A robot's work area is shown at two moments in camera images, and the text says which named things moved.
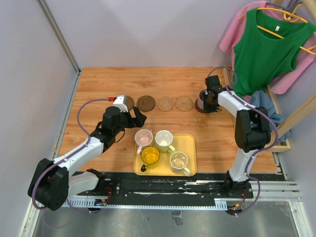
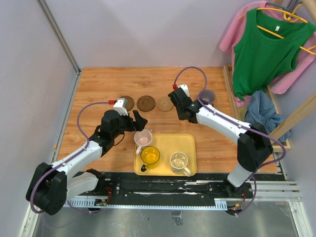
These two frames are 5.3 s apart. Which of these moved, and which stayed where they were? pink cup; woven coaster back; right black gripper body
Moved: right black gripper body
Stayed: woven coaster back; pink cup
